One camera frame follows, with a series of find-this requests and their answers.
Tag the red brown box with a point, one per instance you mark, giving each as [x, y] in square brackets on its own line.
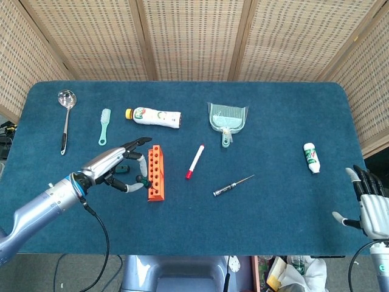
[256, 273]

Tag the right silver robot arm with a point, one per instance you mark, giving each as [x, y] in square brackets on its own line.
[381, 267]

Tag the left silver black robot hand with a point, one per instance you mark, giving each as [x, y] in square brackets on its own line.
[106, 161]

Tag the white bottle yellow cap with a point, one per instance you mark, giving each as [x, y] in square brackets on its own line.
[158, 118]

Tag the woven wooden folding screen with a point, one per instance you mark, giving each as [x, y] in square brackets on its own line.
[194, 36]

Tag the mint green plastic brush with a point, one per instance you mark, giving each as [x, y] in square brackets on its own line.
[105, 120]

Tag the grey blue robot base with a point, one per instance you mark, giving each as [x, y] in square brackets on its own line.
[176, 273]

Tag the steel ladle black grip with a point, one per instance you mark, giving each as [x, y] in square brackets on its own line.
[67, 98]

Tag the blue felt table cover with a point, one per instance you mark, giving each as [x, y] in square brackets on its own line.
[243, 222]

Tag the small white green bottle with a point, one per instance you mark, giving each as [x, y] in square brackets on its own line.
[311, 158]

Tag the orange plastic tool rack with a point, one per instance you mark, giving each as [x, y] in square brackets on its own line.
[158, 182]

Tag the white plastic bag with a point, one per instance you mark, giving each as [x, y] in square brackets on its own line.
[313, 276]

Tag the mint dustpan in plastic bag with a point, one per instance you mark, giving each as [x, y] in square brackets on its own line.
[228, 117]

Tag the black metal precision screwdriver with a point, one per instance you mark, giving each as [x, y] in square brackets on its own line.
[226, 189]

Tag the white marker red cap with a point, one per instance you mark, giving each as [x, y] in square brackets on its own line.
[196, 159]

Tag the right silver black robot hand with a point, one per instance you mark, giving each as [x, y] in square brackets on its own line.
[375, 210]

